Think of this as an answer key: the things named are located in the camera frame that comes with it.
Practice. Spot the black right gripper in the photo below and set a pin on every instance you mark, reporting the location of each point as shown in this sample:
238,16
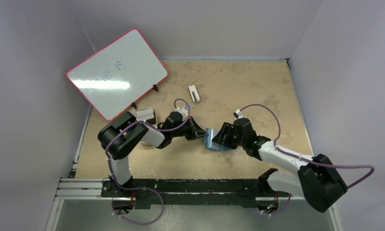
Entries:
226,134

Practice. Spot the white whiteboard eraser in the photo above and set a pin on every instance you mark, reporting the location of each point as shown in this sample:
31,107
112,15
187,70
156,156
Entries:
194,93

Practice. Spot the gold oval tin tray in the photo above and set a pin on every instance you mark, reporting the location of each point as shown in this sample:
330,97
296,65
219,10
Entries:
148,121

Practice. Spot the black mounting base plate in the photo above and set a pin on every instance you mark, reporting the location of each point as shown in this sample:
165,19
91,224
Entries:
144,193

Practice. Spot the blue card holder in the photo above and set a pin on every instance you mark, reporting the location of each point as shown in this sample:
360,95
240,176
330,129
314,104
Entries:
209,144

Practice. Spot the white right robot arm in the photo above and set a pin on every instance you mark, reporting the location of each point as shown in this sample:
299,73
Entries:
312,178

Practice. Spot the pink framed whiteboard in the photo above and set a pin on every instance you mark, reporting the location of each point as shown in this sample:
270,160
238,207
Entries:
116,76

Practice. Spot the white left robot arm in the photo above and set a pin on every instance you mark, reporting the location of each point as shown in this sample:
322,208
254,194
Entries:
122,135

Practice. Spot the aluminium frame rail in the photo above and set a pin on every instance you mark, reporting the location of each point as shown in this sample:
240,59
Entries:
84,188

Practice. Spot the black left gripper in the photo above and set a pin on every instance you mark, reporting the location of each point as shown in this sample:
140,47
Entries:
197,132

